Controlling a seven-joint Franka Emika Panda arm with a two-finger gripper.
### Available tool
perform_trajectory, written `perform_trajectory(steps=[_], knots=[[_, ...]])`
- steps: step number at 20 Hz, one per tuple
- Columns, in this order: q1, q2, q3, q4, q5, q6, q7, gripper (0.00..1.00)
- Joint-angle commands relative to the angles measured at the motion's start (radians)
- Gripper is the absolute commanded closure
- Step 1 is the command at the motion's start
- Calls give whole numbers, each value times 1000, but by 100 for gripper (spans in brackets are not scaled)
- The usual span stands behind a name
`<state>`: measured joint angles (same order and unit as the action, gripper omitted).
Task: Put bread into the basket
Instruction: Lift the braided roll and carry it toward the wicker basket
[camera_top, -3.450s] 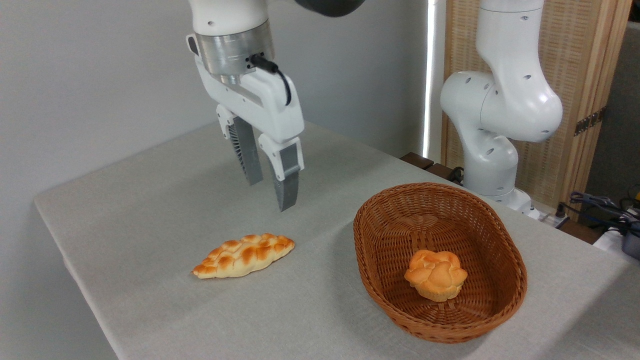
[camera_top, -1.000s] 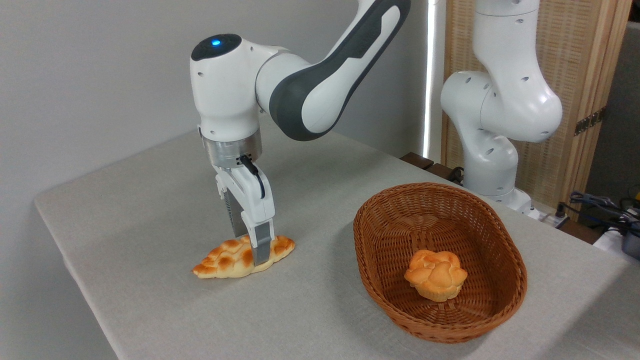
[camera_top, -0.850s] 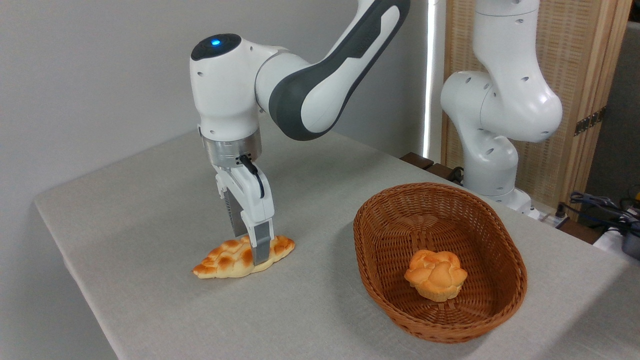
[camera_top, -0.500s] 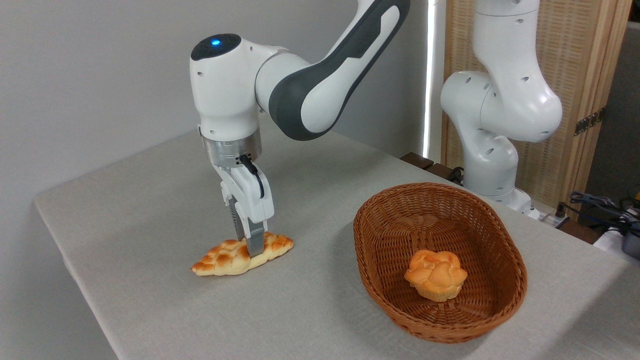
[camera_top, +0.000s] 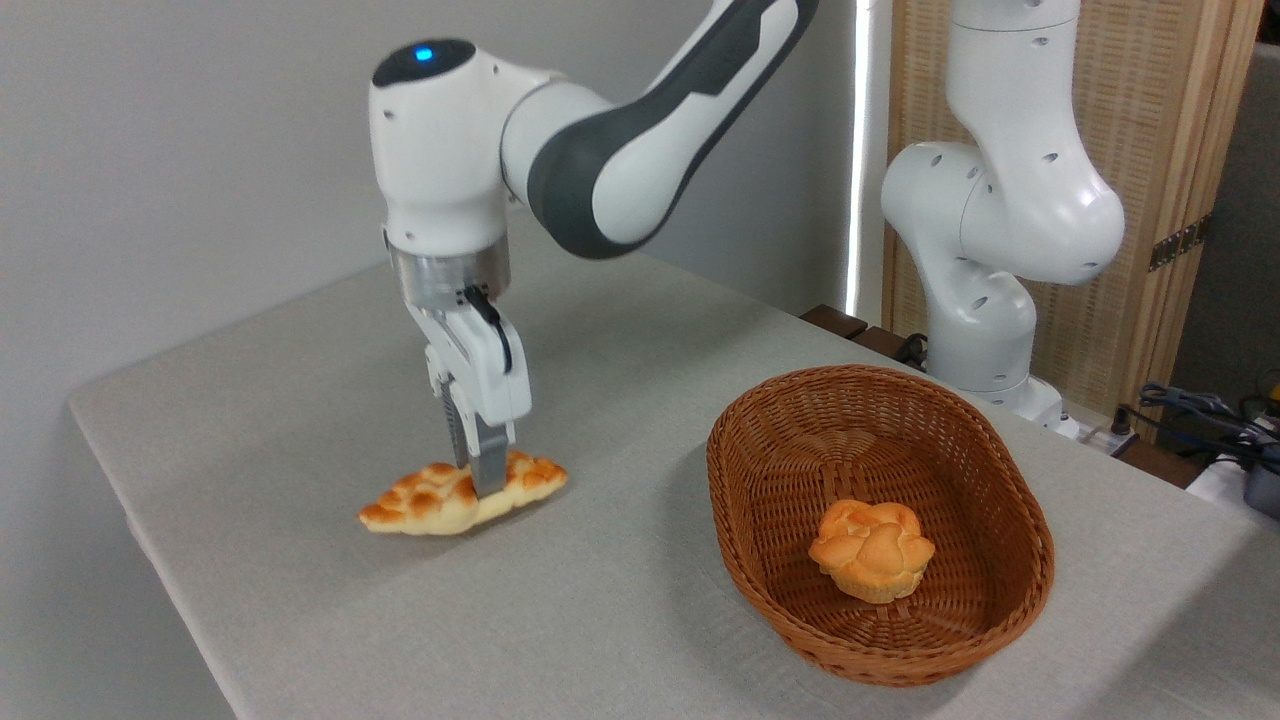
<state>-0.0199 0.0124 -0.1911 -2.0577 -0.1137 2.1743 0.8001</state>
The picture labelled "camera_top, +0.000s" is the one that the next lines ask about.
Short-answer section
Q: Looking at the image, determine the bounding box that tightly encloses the wooden folding screen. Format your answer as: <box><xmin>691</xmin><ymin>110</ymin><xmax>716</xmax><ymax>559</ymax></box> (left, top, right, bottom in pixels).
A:
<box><xmin>885</xmin><ymin>0</ymin><xmax>1266</xmax><ymax>431</ymax></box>

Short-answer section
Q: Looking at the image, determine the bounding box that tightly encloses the dark cable bundle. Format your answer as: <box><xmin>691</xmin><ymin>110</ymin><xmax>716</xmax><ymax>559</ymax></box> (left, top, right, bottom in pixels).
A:
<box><xmin>1138</xmin><ymin>383</ymin><xmax>1280</xmax><ymax>471</ymax></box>

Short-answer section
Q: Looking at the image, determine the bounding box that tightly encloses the round flower-shaped bread bun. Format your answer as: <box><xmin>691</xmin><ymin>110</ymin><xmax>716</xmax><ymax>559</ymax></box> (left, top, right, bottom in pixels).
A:
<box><xmin>808</xmin><ymin>499</ymin><xmax>937</xmax><ymax>604</ymax></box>

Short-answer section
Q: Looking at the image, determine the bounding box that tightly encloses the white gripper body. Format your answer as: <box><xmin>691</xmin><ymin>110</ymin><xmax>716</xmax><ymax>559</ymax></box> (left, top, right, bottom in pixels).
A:
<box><xmin>405</xmin><ymin>290</ymin><xmax>533</xmax><ymax>426</ymax></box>

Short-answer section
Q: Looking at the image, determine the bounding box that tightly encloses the metal screen hinge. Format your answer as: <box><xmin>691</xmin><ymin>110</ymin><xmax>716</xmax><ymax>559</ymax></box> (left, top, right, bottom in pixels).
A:
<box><xmin>1148</xmin><ymin>213</ymin><xmax>1213</xmax><ymax>273</ymax></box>

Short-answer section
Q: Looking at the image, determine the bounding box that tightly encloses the white power strip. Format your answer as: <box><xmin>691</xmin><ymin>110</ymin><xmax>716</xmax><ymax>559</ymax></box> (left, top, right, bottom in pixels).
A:
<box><xmin>1060</xmin><ymin>415</ymin><xmax>1136</xmax><ymax>456</ymax></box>

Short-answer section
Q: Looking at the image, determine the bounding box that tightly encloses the grey box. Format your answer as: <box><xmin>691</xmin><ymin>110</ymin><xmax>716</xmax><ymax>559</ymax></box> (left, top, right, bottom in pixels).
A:
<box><xmin>1243</xmin><ymin>465</ymin><xmax>1280</xmax><ymax>521</ymax></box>

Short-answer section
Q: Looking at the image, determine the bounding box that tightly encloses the grey tablecloth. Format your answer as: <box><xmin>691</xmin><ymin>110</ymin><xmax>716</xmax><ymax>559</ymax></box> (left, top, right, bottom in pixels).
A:
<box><xmin>68</xmin><ymin>232</ymin><xmax>1280</xmax><ymax>720</ymax></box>

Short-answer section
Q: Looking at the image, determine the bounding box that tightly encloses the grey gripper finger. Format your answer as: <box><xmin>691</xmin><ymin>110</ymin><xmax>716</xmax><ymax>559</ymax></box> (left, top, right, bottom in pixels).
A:
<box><xmin>468</xmin><ymin>412</ymin><xmax>517</xmax><ymax>498</ymax></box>
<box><xmin>437</xmin><ymin>376</ymin><xmax>474</xmax><ymax>470</ymax></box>

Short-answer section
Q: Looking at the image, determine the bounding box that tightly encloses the long braided bread loaf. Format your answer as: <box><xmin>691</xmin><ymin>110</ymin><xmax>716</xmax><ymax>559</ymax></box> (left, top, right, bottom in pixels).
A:
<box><xmin>358</xmin><ymin>450</ymin><xmax>569</xmax><ymax>537</ymax></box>

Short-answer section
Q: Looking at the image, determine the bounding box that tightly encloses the brown wicker basket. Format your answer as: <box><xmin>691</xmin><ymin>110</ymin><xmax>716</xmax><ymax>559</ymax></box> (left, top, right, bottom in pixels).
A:
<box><xmin>706</xmin><ymin>364</ymin><xmax>1056</xmax><ymax>688</ymax></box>

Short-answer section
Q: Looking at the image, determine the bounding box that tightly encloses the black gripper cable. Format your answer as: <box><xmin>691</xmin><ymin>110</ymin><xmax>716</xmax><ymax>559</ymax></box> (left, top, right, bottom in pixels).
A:
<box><xmin>462</xmin><ymin>285</ymin><xmax>513</xmax><ymax>376</ymax></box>

